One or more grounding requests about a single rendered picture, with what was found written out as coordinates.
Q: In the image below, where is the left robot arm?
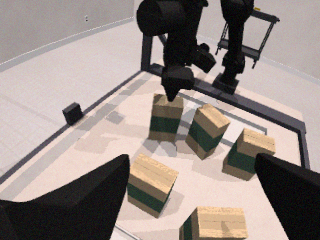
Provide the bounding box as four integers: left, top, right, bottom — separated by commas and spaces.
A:
136, 0, 254, 86

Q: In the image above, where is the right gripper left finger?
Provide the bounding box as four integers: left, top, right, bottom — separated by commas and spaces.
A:
0, 154, 130, 240

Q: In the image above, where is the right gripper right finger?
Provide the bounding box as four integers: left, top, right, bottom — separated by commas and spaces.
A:
254, 153, 320, 240

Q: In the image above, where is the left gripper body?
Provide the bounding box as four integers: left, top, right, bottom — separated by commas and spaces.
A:
161, 31, 197, 90

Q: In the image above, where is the brown rectangular block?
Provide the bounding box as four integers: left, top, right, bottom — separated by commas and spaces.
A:
222, 128, 276, 181
185, 103, 231, 160
148, 93, 184, 142
127, 153, 179, 218
179, 206, 249, 240

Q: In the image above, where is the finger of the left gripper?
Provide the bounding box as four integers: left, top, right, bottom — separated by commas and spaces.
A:
164, 87, 180, 102
163, 54, 171, 66

